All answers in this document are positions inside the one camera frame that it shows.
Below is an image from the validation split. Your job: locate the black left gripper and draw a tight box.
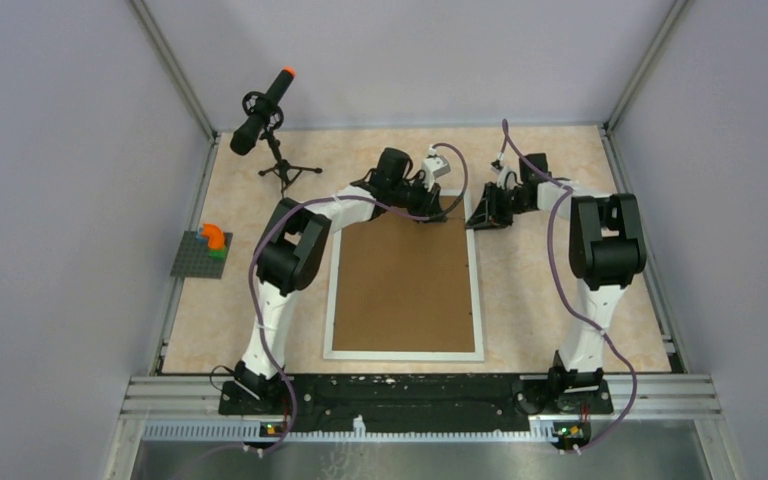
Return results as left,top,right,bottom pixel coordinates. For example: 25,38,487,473
392,174,449,226

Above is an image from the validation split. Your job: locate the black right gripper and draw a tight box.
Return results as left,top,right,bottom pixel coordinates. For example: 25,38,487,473
464,183,531,233

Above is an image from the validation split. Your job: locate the white picture frame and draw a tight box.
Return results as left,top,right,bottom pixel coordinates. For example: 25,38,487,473
322,190,486,364

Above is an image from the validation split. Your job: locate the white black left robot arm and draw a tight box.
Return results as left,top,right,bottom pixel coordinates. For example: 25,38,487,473
233,145,451,414

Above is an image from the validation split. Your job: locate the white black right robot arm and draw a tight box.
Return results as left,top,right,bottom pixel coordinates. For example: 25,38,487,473
466,153,647,412

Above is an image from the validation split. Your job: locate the black microphone tripod stand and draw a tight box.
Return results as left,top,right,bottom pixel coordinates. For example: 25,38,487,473
258,132,323,198

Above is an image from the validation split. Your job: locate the black microphone orange tip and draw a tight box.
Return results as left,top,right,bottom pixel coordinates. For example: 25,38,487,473
230,67,296,156

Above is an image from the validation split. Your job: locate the orange curved toy block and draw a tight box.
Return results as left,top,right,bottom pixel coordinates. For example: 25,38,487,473
200,223,226,249

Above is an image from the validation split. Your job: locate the green toy block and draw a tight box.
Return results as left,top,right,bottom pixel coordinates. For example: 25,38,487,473
207,246,228,261

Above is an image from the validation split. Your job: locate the blue toy block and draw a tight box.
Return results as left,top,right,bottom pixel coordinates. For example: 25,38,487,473
194,228,206,244

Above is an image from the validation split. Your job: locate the grey lego baseplate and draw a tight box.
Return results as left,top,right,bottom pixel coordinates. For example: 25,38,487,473
170,230,233,280

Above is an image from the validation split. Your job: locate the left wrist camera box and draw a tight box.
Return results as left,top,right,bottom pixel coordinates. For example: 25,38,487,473
421,145,451,192

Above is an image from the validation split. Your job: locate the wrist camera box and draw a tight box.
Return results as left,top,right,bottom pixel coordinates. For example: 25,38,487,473
421,145,451,192
491,157,520,191

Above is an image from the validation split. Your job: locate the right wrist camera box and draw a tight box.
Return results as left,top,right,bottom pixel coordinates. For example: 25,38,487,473
491,157,520,191

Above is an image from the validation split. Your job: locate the brown frame backing board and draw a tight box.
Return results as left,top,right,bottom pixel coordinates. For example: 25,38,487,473
332,195,477,354

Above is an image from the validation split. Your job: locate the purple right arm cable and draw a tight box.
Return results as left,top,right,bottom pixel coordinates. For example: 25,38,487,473
499,119,640,455

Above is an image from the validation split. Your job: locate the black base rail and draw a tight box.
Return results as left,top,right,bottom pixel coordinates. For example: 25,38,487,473
218,373,614,434

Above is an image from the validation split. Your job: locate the aluminium front rail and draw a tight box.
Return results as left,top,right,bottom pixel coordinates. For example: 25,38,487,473
104,373,748,479

